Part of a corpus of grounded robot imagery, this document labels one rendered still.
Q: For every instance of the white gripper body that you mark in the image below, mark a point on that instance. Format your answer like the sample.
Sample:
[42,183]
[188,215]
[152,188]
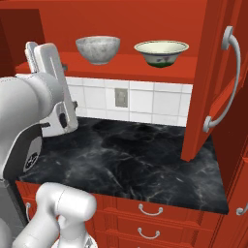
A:
[48,61]

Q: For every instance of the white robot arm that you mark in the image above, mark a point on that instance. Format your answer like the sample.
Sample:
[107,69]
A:
[22,97]

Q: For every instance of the dark red cabinet door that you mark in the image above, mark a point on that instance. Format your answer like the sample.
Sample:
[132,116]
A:
[19,42]

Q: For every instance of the grey stone bowl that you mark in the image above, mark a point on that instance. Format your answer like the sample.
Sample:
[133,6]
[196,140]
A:
[98,49]

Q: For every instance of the white bowl with green base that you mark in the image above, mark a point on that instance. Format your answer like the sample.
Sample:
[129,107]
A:
[161,53]

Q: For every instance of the red base cupboard door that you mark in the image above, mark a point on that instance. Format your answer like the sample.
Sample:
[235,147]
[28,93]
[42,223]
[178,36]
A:
[24,193]

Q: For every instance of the red drawer front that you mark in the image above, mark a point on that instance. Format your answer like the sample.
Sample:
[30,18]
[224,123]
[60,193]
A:
[174,211]
[174,231]
[129,243]

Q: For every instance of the red tall cupboard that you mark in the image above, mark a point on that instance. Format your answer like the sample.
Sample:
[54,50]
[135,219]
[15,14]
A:
[235,180]

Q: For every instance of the grey wall socket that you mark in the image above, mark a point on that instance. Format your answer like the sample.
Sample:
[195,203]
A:
[121,97]

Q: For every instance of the red open wall cabinet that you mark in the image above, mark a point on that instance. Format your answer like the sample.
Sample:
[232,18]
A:
[135,19]

